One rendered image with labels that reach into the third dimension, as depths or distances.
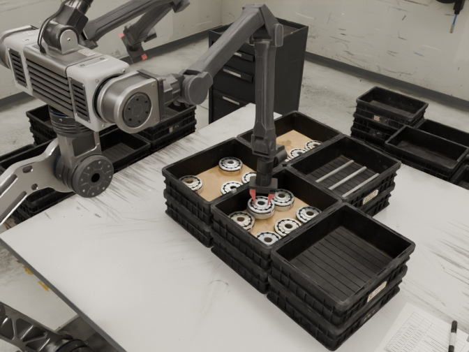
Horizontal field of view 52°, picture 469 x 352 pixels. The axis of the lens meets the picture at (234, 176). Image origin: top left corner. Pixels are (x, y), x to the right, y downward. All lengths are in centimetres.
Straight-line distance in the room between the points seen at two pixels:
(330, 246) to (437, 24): 340
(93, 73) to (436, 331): 132
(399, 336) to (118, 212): 118
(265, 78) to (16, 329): 121
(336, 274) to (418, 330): 32
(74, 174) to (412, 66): 401
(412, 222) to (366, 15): 325
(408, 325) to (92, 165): 114
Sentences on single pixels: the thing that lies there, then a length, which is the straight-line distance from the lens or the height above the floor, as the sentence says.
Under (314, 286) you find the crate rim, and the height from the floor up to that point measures 93.
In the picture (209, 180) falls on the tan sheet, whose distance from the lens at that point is 199.
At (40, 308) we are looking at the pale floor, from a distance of 273.
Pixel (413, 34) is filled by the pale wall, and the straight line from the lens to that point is 495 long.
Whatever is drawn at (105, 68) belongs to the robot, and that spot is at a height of 153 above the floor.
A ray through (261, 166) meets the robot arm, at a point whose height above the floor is 106.
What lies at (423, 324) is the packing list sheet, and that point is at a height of 70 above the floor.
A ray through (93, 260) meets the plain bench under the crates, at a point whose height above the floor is 70.
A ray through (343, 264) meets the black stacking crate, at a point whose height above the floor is 83.
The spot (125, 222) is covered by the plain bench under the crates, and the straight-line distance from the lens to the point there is 201.
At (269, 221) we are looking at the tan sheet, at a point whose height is 83.
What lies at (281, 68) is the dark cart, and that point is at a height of 66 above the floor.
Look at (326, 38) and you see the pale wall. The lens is 538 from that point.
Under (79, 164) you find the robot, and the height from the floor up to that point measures 119.
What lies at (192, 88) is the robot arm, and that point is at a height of 145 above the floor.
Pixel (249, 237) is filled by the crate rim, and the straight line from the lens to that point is 159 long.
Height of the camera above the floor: 200
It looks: 35 degrees down
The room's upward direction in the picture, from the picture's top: 2 degrees clockwise
